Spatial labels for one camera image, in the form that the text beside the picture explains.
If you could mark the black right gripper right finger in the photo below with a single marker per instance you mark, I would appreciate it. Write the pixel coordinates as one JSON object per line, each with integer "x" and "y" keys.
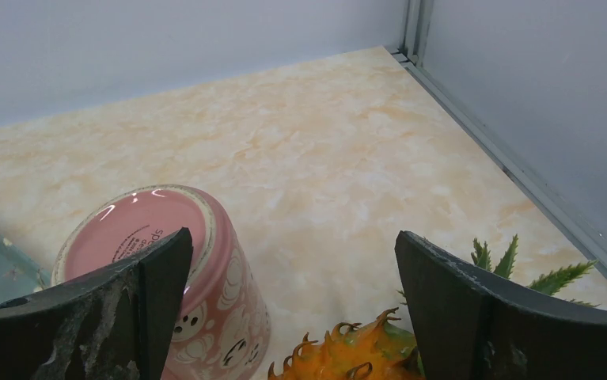
{"x": 472, "y": 324}

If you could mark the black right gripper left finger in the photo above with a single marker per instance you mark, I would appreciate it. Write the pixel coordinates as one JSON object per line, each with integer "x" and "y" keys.
{"x": 115, "y": 322}

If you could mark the pink cartoon mug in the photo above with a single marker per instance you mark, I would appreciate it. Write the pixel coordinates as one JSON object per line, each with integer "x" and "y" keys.
{"x": 223, "y": 329}

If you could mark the green spiky plant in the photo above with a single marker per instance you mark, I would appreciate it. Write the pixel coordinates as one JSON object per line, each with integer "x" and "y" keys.
{"x": 552, "y": 267}

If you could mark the orange horned melon toy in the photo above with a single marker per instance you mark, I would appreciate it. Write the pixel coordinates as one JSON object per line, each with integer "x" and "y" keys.
{"x": 378, "y": 350}

